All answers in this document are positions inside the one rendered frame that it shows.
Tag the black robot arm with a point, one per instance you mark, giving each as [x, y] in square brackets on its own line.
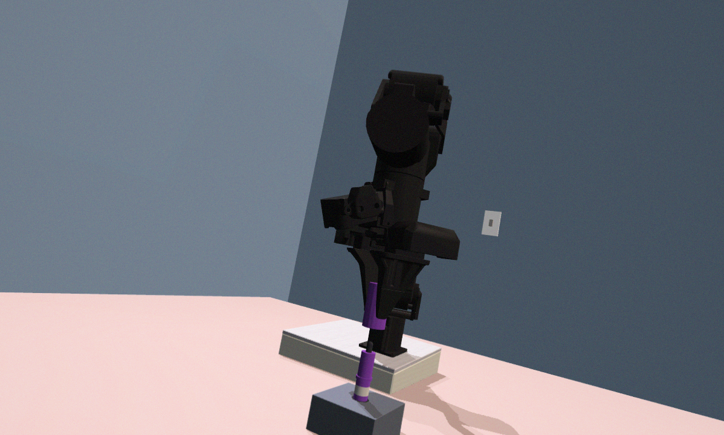
[406, 125]

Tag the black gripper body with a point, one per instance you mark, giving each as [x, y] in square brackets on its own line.
[407, 236]

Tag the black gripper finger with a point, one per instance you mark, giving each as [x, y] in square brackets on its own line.
[395, 274]
[368, 269]

